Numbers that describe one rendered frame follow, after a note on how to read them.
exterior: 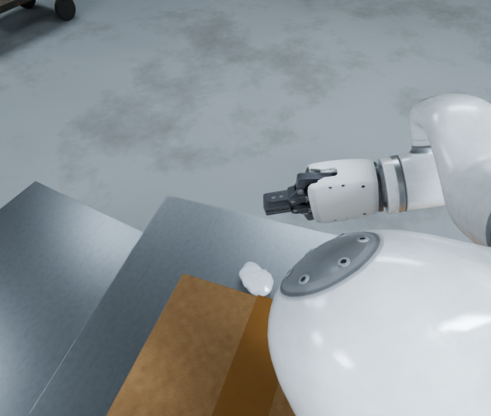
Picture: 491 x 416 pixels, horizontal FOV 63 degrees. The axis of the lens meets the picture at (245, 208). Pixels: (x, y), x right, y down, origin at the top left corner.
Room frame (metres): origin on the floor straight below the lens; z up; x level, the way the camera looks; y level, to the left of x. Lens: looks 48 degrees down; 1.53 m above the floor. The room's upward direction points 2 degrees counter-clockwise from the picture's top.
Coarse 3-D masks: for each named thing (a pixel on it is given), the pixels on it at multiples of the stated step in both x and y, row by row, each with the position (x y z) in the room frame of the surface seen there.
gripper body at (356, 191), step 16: (336, 160) 0.44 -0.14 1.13; (352, 160) 0.43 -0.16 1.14; (368, 160) 0.43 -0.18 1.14; (336, 176) 0.41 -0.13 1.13; (352, 176) 0.40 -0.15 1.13; (368, 176) 0.40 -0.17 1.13; (320, 192) 0.40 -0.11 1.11; (336, 192) 0.39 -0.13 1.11; (352, 192) 0.39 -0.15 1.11; (368, 192) 0.39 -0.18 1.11; (320, 208) 0.40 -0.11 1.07; (336, 208) 0.40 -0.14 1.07; (352, 208) 0.39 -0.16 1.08; (368, 208) 0.39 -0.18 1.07
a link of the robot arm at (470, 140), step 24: (432, 96) 0.48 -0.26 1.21; (456, 96) 0.42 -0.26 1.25; (432, 120) 0.39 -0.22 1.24; (456, 120) 0.37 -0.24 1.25; (480, 120) 0.36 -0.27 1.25; (432, 144) 0.36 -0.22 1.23; (456, 144) 0.34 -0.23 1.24; (480, 144) 0.33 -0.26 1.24; (456, 168) 0.31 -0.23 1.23; (480, 168) 0.29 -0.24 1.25; (456, 192) 0.28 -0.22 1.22; (480, 192) 0.25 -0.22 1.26; (456, 216) 0.26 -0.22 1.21; (480, 216) 0.22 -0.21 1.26; (480, 240) 0.21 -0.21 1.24
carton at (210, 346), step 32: (192, 288) 0.24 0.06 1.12; (224, 288) 0.24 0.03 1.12; (160, 320) 0.20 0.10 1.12; (192, 320) 0.20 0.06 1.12; (224, 320) 0.20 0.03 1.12; (256, 320) 0.20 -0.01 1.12; (160, 352) 0.17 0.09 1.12; (192, 352) 0.17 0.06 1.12; (224, 352) 0.16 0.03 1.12; (256, 352) 0.16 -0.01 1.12; (128, 384) 0.14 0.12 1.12; (160, 384) 0.14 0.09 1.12; (192, 384) 0.13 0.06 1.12; (224, 384) 0.13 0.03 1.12; (256, 384) 0.13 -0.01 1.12
